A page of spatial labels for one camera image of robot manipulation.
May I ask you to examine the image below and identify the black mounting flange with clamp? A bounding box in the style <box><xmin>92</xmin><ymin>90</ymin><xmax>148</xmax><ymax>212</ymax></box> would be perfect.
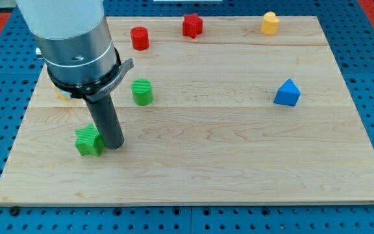
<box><xmin>47</xmin><ymin>49</ymin><xmax>134</xmax><ymax>102</ymax></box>

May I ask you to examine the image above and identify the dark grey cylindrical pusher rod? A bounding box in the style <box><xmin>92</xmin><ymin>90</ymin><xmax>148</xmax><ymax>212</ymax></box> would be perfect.
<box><xmin>85</xmin><ymin>94</ymin><xmax>125</xmax><ymax>150</ymax></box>

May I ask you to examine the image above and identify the yellow block behind arm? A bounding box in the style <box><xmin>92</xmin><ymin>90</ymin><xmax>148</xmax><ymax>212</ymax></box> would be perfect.
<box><xmin>52</xmin><ymin>83</ymin><xmax>71</xmax><ymax>100</ymax></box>

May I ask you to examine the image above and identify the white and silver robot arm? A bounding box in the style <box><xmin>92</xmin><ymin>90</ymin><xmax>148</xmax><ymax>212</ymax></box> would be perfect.
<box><xmin>16</xmin><ymin>0</ymin><xmax>134</xmax><ymax>149</ymax></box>

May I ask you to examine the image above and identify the green star block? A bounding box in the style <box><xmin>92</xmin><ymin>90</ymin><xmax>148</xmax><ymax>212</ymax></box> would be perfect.
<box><xmin>75</xmin><ymin>123</ymin><xmax>105</xmax><ymax>157</ymax></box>

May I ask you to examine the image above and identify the red star block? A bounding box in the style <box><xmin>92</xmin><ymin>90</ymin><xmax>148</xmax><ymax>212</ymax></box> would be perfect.
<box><xmin>182</xmin><ymin>13</ymin><xmax>203</xmax><ymax>38</ymax></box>

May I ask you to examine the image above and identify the green cylinder block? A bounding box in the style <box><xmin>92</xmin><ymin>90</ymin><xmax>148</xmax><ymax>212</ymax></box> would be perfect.
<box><xmin>131</xmin><ymin>79</ymin><xmax>153</xmax><ymax>106</ymax></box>

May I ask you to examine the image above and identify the red cylinder block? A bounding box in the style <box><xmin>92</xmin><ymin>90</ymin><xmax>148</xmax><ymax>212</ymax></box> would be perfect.
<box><xmin>130</xmin><ymin>26</ymin><xmax>149</xmax><ymax>51</ymax></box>

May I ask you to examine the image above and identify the light wooden board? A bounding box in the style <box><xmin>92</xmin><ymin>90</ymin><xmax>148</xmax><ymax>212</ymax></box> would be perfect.
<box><xmin>0</xmin><ymin>16</ymin><xmax>374</xmax><ymax>207</ymax></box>

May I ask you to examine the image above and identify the blue triangular prism block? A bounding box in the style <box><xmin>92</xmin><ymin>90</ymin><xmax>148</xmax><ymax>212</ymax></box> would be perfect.
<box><xmin>273</xmin><ymin>79</ymin><xmax>301</xmax><ymax>107</ymax></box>

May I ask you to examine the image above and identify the yellow heart block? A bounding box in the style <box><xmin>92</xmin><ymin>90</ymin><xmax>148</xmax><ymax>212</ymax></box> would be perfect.
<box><xmin>260</xmin><ymin>12</ymin><xmax>280</xmax><ymax>36</ymax></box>

